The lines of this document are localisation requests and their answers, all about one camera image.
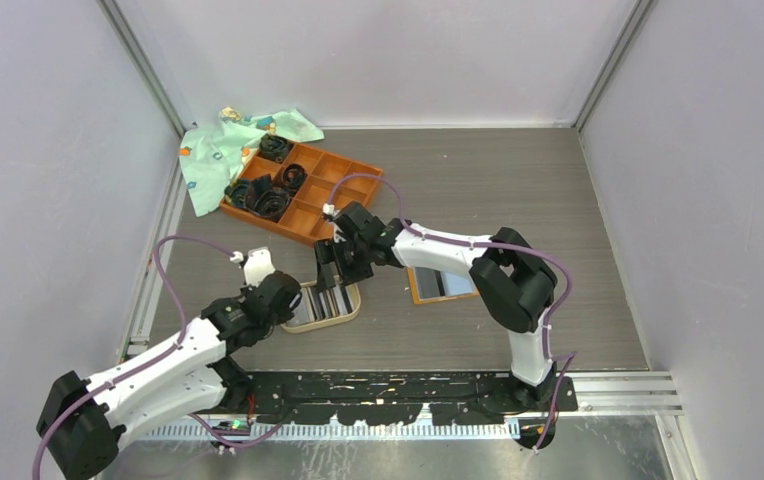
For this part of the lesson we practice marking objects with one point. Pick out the rolled dark belt middle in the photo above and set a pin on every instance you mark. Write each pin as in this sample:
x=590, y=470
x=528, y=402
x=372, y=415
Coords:
x=292, y=178

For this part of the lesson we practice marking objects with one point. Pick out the rolled dark belt front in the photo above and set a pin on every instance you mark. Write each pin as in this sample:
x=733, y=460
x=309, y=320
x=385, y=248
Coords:
x=266, y=200

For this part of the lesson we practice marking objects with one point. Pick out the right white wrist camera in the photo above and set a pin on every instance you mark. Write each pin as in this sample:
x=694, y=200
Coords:
x=329, y=215

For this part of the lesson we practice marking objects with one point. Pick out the rolled dark belt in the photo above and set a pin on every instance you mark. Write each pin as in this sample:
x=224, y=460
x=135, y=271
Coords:
x=235, y=194
x=292, y=178
x=275, y=148
x=266, y=200

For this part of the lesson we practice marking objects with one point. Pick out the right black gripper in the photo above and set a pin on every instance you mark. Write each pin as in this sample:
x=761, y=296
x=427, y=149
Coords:
x=327, y=252

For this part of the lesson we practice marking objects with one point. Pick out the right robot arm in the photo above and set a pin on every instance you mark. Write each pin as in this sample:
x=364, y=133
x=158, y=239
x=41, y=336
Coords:
x=515, y=284

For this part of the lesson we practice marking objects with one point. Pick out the rolled dark belt left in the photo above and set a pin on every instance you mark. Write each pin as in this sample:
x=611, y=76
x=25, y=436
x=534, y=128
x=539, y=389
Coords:
x=235, y=194

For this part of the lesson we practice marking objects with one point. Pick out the stack of credit cards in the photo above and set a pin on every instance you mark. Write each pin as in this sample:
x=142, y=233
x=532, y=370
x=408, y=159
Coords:
x=326, y=303

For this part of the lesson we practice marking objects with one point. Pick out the green patterned cloth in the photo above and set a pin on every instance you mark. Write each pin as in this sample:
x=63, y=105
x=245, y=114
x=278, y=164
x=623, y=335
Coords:
x=213, y=156

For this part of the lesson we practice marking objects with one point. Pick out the white slotted cable duct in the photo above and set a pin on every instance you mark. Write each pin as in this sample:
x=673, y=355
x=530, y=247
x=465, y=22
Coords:
x=423, y=429

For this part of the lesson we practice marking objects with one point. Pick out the rolled dark belt top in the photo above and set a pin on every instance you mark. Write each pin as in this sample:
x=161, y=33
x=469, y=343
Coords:
x=275, y=148

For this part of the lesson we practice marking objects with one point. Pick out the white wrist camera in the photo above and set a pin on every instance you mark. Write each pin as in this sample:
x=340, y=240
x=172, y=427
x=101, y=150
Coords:
x=257, y=266
x=329, y=215

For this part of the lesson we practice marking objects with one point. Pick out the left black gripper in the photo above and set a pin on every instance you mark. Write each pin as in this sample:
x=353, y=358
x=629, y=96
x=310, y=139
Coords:
x=284, y=317

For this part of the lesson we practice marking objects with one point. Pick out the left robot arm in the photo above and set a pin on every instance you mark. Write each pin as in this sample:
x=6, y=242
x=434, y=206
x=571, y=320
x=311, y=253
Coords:
x=86, y=422

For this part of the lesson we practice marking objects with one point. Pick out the orange leather card holder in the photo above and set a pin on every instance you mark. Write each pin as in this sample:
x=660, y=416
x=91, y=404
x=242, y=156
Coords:
x=457, y=287

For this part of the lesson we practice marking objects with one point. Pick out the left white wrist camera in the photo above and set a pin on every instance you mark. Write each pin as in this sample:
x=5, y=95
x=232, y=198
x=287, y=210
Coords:
x=257, y=266

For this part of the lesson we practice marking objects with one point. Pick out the dark grey credit card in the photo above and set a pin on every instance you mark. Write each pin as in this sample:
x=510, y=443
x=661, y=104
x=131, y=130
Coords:
x=429, y=284

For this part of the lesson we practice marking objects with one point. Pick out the orange compartment organizer tray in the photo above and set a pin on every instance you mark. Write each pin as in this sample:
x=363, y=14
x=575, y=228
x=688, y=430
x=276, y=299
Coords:
x=330, y=176

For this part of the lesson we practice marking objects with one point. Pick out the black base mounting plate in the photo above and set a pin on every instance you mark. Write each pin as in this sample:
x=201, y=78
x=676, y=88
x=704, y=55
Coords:
x=382, y=398

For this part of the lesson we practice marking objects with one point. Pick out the oval wooden card tray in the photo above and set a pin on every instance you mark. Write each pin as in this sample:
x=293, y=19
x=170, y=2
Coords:
x=322, y=306

